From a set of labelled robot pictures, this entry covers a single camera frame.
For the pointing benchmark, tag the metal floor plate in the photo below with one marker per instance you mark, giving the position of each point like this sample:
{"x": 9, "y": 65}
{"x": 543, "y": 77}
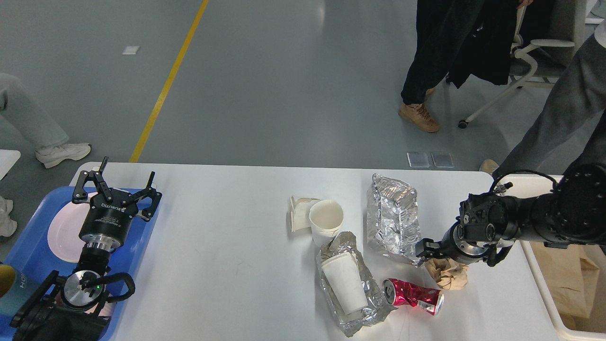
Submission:
{"x": 428, "y": 160}

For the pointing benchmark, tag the crumpled brown paper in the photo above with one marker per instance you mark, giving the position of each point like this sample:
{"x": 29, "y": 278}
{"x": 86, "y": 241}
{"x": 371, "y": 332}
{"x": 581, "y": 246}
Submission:
{"x": 448, "y": 273}

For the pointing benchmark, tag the crumpled foil under cup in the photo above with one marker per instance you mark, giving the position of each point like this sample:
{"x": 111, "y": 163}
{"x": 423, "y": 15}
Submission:
{"x": 377, "y": 309}

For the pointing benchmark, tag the crushed red soda can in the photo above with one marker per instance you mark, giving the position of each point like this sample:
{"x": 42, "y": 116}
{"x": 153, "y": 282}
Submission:
{"x": 398, "y": 293}

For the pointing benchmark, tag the lying white paper cup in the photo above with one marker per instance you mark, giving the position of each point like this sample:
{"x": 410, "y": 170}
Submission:
{"x": 342, "y": 273}

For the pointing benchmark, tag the beige plastic bin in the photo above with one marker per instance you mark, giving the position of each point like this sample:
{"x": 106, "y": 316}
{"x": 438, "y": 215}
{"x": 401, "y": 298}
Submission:
{"x": 592, "y": 329}

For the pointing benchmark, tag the person in grey trousers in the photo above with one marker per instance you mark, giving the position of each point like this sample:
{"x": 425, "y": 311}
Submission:
{"x": 578, "y": 95}

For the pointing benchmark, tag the brown paper bag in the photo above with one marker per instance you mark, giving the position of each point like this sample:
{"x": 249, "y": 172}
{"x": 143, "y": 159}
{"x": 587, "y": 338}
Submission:
{"x": 571, "y": 277}
{"x": 569, "y": 321}

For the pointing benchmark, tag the white office chair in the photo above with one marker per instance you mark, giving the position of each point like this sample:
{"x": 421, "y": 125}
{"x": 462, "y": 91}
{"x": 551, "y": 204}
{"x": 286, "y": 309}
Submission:
{"x": 531, "y": 66}

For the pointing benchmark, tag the person in black clothes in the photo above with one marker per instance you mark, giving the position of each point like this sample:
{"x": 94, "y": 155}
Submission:
{"x": 457, "y": 39}

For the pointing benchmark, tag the white table corner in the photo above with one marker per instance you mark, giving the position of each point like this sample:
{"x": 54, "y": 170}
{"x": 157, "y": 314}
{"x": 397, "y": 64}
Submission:
{"x": 8, "y": 159}

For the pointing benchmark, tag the blue plastic tray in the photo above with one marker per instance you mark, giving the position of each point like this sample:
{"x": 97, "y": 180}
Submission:
{"x": 32, "y": 255}

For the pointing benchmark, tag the large aluminium foil sheet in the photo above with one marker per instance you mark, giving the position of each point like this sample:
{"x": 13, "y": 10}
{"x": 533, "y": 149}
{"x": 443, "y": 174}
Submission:
{"x": 392, "y": 227}

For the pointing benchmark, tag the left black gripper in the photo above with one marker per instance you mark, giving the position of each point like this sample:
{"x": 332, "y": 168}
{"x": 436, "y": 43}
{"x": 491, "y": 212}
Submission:
{"x": 109, "y": 222}

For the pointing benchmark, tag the pink ribbed mug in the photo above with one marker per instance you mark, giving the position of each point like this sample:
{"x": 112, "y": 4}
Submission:
{"x": 62, "y": 310}

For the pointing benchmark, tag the pink plate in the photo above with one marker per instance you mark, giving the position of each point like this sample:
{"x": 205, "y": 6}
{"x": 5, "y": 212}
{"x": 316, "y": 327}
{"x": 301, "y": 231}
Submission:
{"x": 63, "y": 233}

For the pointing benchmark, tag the teal mug yellow inside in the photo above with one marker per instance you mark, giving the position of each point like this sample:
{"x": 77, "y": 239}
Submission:
{"x": 15, "y": 289}

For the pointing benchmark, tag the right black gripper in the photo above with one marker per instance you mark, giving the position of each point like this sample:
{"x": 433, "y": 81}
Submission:
{"x": 461, "y": 243}

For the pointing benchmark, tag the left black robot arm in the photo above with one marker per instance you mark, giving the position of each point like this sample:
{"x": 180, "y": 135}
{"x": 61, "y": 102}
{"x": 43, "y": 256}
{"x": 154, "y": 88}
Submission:
{"x": 34, "y": 322}

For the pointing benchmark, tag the person in light jeans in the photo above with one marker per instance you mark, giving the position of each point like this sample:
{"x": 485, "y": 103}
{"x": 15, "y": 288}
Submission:
{"x": 49, "y": 140}

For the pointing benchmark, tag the upright white paper cup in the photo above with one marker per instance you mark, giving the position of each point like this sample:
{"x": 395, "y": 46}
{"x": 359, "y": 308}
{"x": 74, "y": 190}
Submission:
{"x": 326, "y": 217}

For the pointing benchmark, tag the crushed white paper cup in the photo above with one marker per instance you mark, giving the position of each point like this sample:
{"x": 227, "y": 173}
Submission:
{"x": 299, "y": 212}

